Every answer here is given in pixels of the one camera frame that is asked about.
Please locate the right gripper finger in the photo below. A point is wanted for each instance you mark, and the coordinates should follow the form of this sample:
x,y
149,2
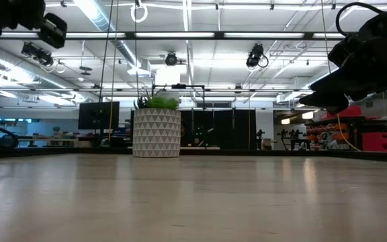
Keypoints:
x,y
344,82
331,102

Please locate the red tool cabinet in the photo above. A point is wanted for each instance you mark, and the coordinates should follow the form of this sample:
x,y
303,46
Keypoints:
x,y
380,142

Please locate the black partition screen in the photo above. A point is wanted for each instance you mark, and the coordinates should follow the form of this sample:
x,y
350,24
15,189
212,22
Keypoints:
x,y
227,131

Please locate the black background monitor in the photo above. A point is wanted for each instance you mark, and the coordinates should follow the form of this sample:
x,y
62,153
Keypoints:
x,y
98,115

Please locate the potted succulent in patterned pot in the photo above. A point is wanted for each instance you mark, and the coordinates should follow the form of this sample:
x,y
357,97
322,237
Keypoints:
x,y
156,134

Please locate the black ceiling mounted camera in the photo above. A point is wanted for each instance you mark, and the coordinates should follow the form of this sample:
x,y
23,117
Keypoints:
x,y
254,55
171,59
37,53

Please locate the black aluminium table frame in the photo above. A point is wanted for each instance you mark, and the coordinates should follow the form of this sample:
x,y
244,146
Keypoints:
x,y
365,155

